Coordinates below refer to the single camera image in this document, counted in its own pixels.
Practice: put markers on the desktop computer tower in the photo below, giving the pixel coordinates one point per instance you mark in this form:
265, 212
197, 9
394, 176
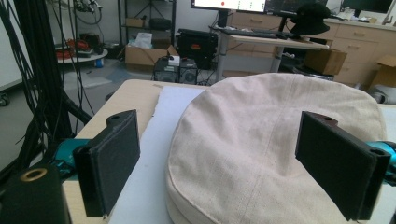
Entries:
176, 70

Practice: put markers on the cardboard box by cabinet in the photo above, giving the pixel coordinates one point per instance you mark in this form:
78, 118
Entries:
384, 71

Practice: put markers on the black metal shelf rack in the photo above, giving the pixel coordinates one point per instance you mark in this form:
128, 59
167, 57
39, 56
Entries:
146, 21

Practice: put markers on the beige fabric hat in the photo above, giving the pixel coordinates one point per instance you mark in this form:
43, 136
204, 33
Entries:
258, 146

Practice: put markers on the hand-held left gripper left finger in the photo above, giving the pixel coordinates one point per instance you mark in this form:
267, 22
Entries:
107, 161

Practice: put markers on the black equipment case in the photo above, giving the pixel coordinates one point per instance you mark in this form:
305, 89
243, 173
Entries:
196, 46

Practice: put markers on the black hat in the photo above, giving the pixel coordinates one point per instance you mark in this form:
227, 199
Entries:
309, 18

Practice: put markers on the black keyboard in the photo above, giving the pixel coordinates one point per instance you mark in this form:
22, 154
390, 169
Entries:
253, 32

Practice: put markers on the computer monitor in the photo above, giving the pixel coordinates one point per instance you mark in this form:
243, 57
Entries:
229, 4

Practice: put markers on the open cardboard box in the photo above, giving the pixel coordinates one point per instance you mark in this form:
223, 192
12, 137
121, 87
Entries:
146, 56

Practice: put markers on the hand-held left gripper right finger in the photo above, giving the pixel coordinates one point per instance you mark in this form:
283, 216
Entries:
337, 158

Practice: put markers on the white paper sheet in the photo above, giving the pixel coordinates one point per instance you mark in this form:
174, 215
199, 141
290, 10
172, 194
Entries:
146, 161

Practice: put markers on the closed cardboard box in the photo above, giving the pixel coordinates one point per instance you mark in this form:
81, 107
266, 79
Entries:
325, 60

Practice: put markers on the wooden drawer cabinet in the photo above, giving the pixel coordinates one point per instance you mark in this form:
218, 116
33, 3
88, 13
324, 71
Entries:
348, 40

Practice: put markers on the round white table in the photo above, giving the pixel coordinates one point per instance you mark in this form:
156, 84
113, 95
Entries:
82, 56

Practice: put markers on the standing desk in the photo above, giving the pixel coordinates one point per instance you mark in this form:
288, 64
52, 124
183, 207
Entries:
274, 43

